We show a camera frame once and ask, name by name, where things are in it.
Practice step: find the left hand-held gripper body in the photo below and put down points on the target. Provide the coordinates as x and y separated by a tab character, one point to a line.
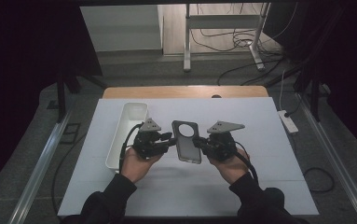
148	143

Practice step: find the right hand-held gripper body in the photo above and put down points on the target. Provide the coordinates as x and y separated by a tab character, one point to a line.
221	146

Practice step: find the translucent grey phone case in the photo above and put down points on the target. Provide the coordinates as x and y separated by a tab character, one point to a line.
188	149

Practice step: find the person's right hand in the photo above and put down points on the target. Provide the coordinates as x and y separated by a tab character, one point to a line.
230	169

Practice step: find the person's left hand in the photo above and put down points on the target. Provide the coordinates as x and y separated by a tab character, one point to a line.
135	166

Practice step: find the white plastic bin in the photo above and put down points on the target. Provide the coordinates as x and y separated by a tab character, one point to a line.
126	130

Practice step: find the white power strip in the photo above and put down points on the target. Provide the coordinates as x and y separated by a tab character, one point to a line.
288	122

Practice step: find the black stand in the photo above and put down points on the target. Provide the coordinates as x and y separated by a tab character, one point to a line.
315	99
61	96

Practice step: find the dark curtain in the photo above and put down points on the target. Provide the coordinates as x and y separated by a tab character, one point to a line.
27	62
347	62

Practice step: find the aluminium rail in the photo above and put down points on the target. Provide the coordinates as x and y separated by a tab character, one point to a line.
337	161
38	174

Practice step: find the grey metal table frame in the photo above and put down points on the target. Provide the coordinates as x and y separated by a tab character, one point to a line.
222	21

